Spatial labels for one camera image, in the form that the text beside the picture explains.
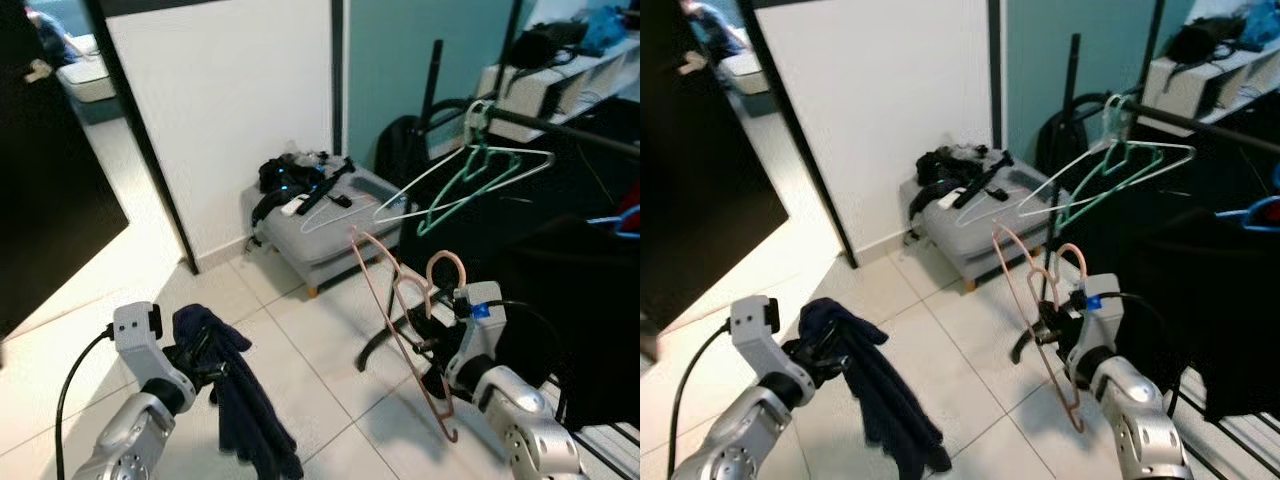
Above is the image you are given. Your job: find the pink wire hanger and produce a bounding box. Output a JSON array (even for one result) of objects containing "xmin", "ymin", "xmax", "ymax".
[
  {"xmin": 990, "ymin": 222, "xmax": 1091, "ymax": 434},
  {"xmin": 348, "ymin": 226, "xmax": 468, "ymax": 443}
]

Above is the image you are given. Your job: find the navy blue garment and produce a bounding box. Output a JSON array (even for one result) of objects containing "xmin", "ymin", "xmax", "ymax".
[
  {"xmin": 798, "ymin": 297, "xmax": 953, "ymax": 476},
  {"xmin": 172, "ymin": 303, "xmax": 304, "ymax": 480}
]

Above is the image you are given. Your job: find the blue plastic hanger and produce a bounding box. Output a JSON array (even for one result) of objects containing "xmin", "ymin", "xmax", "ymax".
[
  {"xmin": 588, "ymin": 205, "xmax": 641, "ymax": 238},
  {"xmin": 1215, "ymin": 195, "xmax": 1280, "ymax": 231}
]

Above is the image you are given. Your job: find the grey upholstered ottoman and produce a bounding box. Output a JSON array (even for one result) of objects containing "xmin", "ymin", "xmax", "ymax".
[
  {"xmin": 248, "ymin": 165, "xmax": 409, "ymax": 298},
  {"xmin": 898, "ymin": 160, "xmax": 1071, "ymax": 293}
]

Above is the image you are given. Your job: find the plain black garment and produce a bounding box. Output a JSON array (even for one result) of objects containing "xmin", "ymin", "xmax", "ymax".
[
  {"xmin": 495, "ymin": 213, "xmax": 641, "ymax": 433},
  {"xmin": 1115, "ymin": 205, "xmax": 1280, "ymax": 423}
]

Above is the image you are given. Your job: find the black stick remote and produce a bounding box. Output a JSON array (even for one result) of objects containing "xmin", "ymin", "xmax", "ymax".
[
  {"xmin": 298, "ymin": 158, "xmax": 356, "ymax": 216},
  {"xmin": 955, "ymin": 150, "xmax": 1013, "ymax": 209}
]

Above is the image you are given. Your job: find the black backpack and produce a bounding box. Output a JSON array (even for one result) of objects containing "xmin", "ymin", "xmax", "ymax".
[
  {"xmin": 374, "ymin": 113, "xmax": 443, "ymax": 189},
  {"xmin": 1035, "ymin": 92, "xmax": 1101, "ymax": 176}
]

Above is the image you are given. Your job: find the black door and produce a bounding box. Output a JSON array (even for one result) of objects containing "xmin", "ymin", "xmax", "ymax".
[
  {"xmin": 640, "ymin": 0, "xmax": 791, "ymax": 331},
  {"xmin": 0, "ymin": 0, "xmax": 131, "ymax": 343}
]

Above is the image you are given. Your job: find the black duffel bag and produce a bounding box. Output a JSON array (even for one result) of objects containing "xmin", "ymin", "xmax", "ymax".
[
  {"xmin": 508, "ymin": 20, "xmax": 591, "ymax": 71},
  {"xmin": 1165, "ymin": 15, "xmax": 1246, "ymax": 66}
]

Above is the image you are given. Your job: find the blue bag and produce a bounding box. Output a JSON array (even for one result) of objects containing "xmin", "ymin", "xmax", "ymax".
[
  {"xmin": 580, "ymin": 5, "xmax": 633, "ymax": 56},
  {"xmin": 1235, "ymin": 0, "xmax": 1280, "ymax": 51}
]

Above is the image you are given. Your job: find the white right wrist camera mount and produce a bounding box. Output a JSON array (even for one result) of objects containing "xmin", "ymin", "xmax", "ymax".
[
  {"xmin": 1065, "ymin": 273, "xmax": 1123, "ymax": 386},
  {"xmin": 453, "ymin": 283, "xmax": 508, "ymax": 393}
]

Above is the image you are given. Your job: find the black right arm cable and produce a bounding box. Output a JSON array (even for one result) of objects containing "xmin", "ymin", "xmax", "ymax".
[
  {"xmin": 1105, "ymin": 292, "xmax": 1181, "ymax": 416},
  {"xmin": 490, "ymin": 298, "xmax": 571, "ymax": 401}
]

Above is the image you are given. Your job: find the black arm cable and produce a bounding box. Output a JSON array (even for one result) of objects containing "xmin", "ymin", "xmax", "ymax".
[
  {"xmin": 490, "ymin": 298, "xmax": 571, "ymax": 401},
  {"xmin": 672, "ymin": 320, "xmax": 736, "ymax": 471},
  {"xmin": 1105, "ymin": 292, "xmax": 1181, "ymax": 416},
  {"xmin": 55, "ymin": 322, "xmax": 119, "ymax": 480}
]

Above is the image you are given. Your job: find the green wire hanger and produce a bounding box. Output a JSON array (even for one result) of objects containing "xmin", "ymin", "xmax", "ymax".
[
  {"xmin": 1060, "ymin": 135, "xmax": 1171, "ymax": 231},
  {"xmin": 415, "ymin": 140, "xmax": 531, "ymax": 239}
]

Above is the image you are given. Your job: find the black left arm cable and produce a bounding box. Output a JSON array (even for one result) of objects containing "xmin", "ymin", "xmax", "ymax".
[
  {"xmin": 672, "ymin": 320, "xmax": 736, "ymax": 471},
  {"xmin": 55, "ymin": 322, "xmax": 119, "ymax": 480}
]

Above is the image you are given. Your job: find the black strapped bag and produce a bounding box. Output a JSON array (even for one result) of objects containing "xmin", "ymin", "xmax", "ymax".
[
  {"xmin": 915, "ymin": 145, "xmax": 986, "ymax": 216},
  {"xmin": 256, "ymin": 150, "xmax": 331, "ymax": 226}
]

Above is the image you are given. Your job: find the black door frame post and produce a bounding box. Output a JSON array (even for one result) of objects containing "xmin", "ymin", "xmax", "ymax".
[
  {"xmin": 82, "ymin": 0, "xmax": 201, "ymax": 276},
  {"xmin": 735, "ymin": 0, "xmax": 859, "ymax": 269}
]

